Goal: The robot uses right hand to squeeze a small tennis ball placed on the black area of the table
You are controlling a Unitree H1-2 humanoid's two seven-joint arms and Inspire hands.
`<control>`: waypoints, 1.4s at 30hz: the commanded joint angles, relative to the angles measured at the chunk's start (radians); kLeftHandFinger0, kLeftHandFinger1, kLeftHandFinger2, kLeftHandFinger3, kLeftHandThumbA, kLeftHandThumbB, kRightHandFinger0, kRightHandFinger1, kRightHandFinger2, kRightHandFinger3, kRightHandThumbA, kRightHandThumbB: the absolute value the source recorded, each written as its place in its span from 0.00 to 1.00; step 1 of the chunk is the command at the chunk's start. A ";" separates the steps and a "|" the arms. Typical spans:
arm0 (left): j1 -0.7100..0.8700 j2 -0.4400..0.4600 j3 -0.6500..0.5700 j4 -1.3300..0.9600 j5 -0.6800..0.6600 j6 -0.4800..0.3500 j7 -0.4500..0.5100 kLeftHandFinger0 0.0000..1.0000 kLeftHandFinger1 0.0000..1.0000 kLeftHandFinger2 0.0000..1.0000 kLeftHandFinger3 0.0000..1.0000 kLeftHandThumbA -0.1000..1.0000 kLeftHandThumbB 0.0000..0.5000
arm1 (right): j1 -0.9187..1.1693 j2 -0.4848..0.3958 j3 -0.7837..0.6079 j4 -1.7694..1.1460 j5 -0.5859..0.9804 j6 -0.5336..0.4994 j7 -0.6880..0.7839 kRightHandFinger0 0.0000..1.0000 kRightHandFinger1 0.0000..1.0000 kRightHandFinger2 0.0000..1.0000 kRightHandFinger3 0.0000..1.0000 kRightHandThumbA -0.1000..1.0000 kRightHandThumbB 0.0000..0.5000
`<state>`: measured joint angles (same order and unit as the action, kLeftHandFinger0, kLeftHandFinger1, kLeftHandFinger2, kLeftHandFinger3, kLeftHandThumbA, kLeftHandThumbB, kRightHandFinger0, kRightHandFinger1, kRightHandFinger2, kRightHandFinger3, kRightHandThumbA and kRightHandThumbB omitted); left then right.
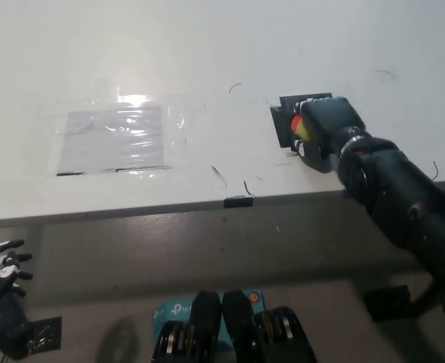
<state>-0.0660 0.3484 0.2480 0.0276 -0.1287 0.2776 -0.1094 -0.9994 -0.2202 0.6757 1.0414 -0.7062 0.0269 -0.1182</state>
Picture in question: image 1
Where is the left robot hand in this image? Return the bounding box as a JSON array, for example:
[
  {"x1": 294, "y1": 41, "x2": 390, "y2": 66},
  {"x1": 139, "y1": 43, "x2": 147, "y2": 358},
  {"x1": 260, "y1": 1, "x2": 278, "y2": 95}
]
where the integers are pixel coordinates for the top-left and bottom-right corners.
[{"x1": 0, "y1": 240, "x2": 34, "y2": 360}]

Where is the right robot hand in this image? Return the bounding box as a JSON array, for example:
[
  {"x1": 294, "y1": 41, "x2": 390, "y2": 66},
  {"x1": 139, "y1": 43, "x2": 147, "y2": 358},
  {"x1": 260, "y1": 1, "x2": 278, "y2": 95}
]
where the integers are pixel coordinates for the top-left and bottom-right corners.
[{"x1": 289, "y1": 96, "x2": 367, "y2": 174}]

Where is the orange and yellow tennis ball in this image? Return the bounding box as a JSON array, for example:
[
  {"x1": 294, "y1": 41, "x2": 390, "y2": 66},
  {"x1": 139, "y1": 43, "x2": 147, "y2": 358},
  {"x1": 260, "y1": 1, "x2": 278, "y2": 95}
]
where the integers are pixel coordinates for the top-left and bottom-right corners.
[{"x1": 290, "y1": 114, "x2": 316, "y2": 143}]

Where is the black floor tape square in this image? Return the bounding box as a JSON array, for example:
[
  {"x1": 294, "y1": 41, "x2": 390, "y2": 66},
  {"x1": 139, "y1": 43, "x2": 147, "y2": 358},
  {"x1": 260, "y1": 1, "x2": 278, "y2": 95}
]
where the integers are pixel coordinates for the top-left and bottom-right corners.
[
  {"x1": 25, "y1": 316, "x2": 63, "y2": 355},
  {"x1": 362, "y1": 285, "x2": 422, "y2": 322}
]

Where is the black tape patch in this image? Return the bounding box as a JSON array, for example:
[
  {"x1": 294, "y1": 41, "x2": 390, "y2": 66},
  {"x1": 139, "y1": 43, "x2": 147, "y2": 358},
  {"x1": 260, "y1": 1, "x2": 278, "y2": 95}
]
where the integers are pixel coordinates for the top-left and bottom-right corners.
[{"x1": 269, "y1": 92, "x2": 335, "y2": 158}]

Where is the grey table leg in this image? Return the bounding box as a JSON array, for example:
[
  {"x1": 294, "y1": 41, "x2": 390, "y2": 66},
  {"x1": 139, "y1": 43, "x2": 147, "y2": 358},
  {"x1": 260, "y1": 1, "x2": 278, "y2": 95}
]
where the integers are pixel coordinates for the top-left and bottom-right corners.
[{"x1": 27, "y1": 222, "x2": 46, "y2": 303}]

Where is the small black tape strip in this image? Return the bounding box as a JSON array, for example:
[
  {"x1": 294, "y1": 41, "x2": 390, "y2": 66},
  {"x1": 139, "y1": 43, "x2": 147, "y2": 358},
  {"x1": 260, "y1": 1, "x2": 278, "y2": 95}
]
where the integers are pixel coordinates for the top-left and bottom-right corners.
[{"x1": 223, "y1": 196, "x2": 254, "y2": 209}]

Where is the clear plastic film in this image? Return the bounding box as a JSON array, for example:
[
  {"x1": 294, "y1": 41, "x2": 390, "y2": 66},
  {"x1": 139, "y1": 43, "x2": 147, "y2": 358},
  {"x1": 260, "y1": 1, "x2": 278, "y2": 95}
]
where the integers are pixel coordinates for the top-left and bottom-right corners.
[{"x1": 54, "y1": 93, "x2": 190, "y2": 177}]

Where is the teal router box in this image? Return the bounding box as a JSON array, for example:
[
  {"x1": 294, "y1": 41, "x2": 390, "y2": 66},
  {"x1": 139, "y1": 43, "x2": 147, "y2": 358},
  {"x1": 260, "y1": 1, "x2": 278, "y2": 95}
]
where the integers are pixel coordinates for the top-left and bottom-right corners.
[{"x1": 153, "y1": 288, "x2": 264, "y2": 346}]

